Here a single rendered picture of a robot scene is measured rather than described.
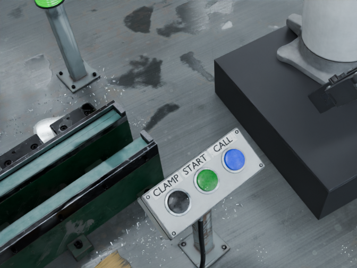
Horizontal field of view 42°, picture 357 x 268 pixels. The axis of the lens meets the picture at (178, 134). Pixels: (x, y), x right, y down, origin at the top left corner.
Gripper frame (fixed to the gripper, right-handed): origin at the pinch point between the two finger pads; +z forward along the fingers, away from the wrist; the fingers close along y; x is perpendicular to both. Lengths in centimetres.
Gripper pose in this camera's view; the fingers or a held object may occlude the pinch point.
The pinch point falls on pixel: (331, 94)
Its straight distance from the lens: 62.8
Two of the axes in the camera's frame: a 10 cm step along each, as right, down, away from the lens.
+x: 5.9, 8.1, -0.5
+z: -2.3, 2.3, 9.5
